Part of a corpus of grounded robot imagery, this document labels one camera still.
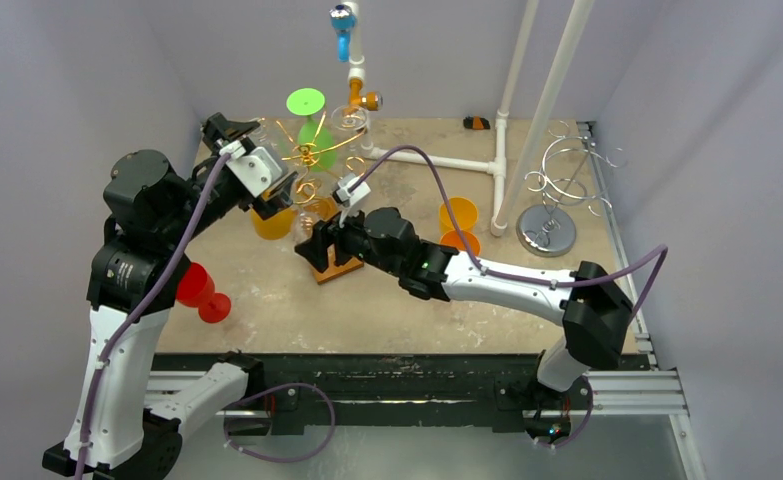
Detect red plastic goblet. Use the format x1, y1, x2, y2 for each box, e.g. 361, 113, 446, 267
175, 262, 232, 324

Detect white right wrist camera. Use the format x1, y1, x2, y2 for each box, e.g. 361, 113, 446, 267
332, 173, 371, 227

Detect clear wine glass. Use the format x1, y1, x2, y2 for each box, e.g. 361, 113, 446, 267
291, 197, 338, 244
329, 105, 370, 135

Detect yellow faucet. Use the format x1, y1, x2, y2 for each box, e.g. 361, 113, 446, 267
348, 77, 383, 111

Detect blue faucet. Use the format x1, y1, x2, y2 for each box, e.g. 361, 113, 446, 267
329, 2, 358, 63

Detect white PVC pipe frame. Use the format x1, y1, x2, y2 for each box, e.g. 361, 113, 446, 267
344, 0, 545, 236

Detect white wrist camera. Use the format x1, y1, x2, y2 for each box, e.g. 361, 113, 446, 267
332, 173, 371, 227
219, 138, 288, 198

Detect orange plastic goblet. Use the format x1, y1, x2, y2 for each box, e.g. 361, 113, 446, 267
439, 230, 481, 256

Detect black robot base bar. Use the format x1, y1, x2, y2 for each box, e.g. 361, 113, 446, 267
202, 352, 598, 439

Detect chrome spiral glass rack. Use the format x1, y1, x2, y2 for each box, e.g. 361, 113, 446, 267
515, 121, 626, 258

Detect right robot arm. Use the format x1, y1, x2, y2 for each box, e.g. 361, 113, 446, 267
294, 207, 634, 407

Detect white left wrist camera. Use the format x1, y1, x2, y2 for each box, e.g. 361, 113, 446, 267
219, 138, 288, 198

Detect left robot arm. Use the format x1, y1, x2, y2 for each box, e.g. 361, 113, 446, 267
42, 113, 296, 479

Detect yellow plastic goblet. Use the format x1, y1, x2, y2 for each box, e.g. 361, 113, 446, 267
438, 197, 479, 234

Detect yellow-orange plastic goblet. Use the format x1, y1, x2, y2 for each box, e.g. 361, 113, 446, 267
250, 205, 297, 240

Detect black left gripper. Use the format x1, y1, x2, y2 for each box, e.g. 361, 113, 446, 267
159, 114, 295, 246

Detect green plastic goblet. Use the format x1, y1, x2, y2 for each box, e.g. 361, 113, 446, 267
286, 87, 336, 171

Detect small clear glass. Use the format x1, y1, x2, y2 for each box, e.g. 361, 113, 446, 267
250, 117, 288, 153

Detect gold wire wine glass rack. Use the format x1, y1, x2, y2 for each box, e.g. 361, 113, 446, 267
264, 115, 357, 243

